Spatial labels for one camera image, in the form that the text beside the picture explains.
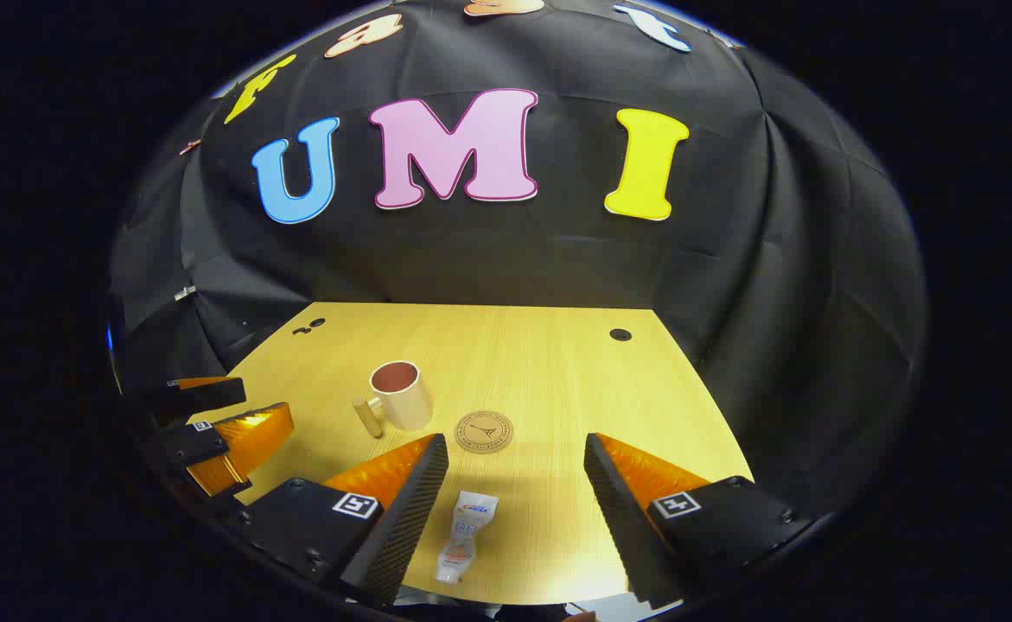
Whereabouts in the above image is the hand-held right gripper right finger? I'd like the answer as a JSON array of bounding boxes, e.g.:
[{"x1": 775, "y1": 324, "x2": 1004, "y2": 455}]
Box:
[{"x1": 583, "y1": 432, "x2": 818, "y2": 610}]

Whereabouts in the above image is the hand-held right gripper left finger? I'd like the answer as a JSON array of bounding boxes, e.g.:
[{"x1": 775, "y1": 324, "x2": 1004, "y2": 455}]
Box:
[{"x1": 229, "y1": 432, "x2": 450, "y2": 610}]

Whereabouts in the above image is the white toothpaste tube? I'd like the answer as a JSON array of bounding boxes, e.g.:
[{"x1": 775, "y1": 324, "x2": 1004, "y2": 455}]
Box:
[{"x1": 434, "y1": 490, "x2": 500, "y2": 585}]

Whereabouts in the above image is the beige cup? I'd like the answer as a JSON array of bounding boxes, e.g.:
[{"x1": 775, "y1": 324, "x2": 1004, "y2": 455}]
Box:
[{"x1": 352, "y1": 360, "x2": 434, "y2": 439}]

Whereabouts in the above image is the round brown coaster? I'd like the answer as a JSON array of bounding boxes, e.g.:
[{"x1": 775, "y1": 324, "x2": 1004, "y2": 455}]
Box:
[{"x1": 455, "y1": 410, "x2": 515, "y2": 454}]

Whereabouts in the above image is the wooden desktop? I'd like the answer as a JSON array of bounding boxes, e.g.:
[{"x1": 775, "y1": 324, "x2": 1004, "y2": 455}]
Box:
[{"x1": 190, "y1": 301, "x2": 755, "y2": 606}]

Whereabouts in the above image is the black backdrop cloth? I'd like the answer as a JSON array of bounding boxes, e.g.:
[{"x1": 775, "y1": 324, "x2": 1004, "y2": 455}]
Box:
[{"x1": 108, "y1": 0, "x2": 930, "y2": 519}]

